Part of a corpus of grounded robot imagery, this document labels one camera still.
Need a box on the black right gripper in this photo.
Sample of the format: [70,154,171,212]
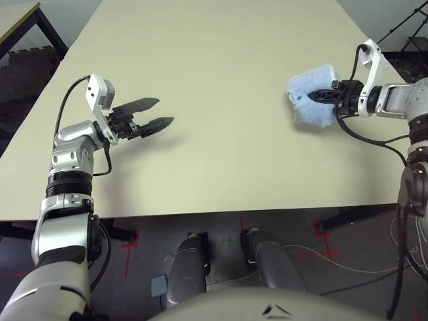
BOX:
[308,79,364,118]

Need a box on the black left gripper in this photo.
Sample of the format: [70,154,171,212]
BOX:
[106,97,175,141]

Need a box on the light blue rag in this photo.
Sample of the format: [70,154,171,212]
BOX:
[286,64,340,130]

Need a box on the black tripod stand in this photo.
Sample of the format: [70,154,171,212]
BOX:
[377,5,428,54]

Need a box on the black table foot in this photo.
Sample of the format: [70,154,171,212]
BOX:
[317,203,399,235]

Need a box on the black foam floor mat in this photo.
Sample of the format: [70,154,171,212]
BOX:
[0,48,64,108]

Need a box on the grey left robot leg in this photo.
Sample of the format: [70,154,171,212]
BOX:
[166,232,208,308]

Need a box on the grey robot leg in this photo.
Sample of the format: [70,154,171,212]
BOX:
[166,232,208,308]
[239,229,307,292]

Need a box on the blue-grey floor pad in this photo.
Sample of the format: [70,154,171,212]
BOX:
[150,274,168,298]

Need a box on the grey right robot leg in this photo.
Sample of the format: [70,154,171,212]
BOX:
[239,229,307,292]

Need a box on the grey robot torso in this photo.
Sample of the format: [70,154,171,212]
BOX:
[152,289,395,321]

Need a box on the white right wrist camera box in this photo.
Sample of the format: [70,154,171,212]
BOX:
[356,38,385,118]

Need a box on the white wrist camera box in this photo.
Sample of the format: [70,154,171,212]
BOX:
[85,74,120,146]
[356,38,385,118]

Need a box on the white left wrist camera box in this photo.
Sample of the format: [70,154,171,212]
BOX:
[85,74,120,146]

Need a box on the black left wrist camera cable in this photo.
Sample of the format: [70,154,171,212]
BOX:
[55,76,113,177]

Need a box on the white cable bundle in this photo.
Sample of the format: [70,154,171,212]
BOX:
[389,213,428,268]

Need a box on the beige side table black frame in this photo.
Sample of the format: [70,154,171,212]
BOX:
[0,1,70,60]

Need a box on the thin white floor cable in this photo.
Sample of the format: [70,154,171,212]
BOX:
[284,245,401,274]

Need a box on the black floor cable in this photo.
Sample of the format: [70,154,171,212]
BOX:
[319,267,402,297]

